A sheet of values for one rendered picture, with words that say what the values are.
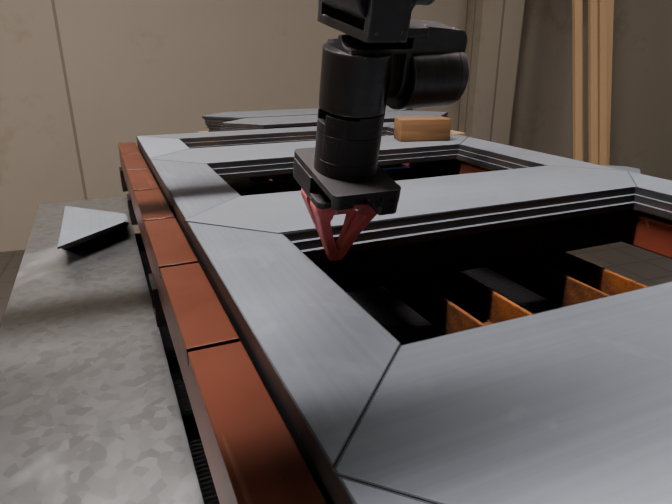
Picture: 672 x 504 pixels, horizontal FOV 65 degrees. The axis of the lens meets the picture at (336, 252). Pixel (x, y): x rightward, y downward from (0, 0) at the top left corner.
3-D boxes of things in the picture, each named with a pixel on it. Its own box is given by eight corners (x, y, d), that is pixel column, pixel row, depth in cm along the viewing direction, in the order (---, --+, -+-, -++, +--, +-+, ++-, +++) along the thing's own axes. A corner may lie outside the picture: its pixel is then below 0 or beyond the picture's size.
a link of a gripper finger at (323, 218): (346, 230, 58) (356, 150, 53) (375, 266, 53) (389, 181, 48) (288, 239, 56) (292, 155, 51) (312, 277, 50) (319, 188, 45)
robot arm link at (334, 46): (311, 27, 43) (346, 44, 39) (383, 26, 46) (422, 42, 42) (306, 111, 46) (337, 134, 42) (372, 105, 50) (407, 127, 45)
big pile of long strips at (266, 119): (403, 120, 208) (404, 104, 206) (465, 133, 174) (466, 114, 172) (198, 131, 179) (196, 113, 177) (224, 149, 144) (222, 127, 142)
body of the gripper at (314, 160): (352, 161, 54) (360, 88, 50) (400, 208, 47) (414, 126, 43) (291, 166, 52) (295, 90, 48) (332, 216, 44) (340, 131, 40)
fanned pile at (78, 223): (123, 206, 132) (121, 190, 130) (135, 258, 98) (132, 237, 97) (68, 211, 127) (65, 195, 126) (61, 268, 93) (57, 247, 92)
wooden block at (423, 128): (441, 137, 129) (442, 115, 127) (450, 140, 123) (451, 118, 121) (393, 138, 127) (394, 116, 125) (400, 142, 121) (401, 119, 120)
